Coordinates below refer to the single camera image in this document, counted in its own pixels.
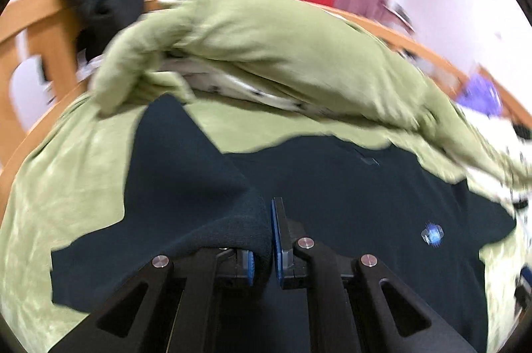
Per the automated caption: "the dark navy sweatshirt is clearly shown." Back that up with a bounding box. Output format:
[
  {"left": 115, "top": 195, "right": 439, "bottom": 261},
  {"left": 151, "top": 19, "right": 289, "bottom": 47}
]
[{"left": 51, "top": 95, "right": 516, "bottom": 352}]

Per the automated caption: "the purple plush toy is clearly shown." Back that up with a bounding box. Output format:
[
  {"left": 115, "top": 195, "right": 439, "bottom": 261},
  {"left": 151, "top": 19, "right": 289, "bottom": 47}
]
[{"left": 456, "top": 74, "right": 503, "bottom": 116}]

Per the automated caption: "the green floral-lined quilt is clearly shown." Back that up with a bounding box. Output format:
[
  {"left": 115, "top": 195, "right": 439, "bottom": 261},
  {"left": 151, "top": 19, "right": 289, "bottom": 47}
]
[{"left": 93, "top": 0, "right": 531, "bottom": 190}]

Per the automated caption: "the wooden bed frame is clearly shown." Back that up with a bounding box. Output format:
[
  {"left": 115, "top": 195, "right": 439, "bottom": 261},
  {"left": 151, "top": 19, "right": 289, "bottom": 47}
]
[{"left": 0, "top": 0, "right": 532, "bottom": 208}]

